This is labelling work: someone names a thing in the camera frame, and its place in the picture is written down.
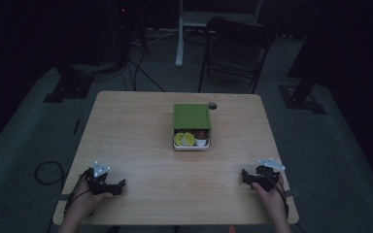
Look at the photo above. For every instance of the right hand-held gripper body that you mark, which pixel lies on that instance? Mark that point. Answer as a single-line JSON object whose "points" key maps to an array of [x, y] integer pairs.
{"points": [[267, 178]]}

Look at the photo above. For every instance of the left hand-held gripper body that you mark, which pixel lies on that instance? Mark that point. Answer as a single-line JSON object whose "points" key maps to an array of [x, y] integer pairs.
{"points": [[97, 183]]}

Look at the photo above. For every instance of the green box sleeve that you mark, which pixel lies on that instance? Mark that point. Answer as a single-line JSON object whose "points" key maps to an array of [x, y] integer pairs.
{"points": [[191, 116]]}

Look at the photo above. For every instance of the person's left hand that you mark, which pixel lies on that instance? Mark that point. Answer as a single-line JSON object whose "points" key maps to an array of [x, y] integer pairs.
{"points": [[85, 202]]}

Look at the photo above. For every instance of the person's right hand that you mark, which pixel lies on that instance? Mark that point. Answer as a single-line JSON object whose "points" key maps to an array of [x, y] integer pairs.
{"points": [[272, 202]]}

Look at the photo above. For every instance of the grey tape piece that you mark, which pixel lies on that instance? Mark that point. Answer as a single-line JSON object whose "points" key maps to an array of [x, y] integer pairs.
{"points": [[59, 198], [292, 193]]}

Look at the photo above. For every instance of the small black floor strip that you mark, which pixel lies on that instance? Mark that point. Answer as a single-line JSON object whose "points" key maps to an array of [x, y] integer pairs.
{"points": [[76, 126]]}

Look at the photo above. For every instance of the pile of coffee capsules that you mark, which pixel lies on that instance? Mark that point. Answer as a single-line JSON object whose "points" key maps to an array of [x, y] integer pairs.
{"points": [[188, 139]]}

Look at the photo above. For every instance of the black stand base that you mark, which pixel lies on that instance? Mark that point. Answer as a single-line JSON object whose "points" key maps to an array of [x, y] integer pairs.
{"points": [[301, 102], [69, 86]]}

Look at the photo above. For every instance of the black folding chair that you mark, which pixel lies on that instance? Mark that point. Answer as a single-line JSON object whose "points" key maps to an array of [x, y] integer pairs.
{"points": [[236, 48]]}

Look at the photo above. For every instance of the dark equipment rack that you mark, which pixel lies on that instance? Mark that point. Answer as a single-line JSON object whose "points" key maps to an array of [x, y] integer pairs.
{"points": [[123, 32]]}

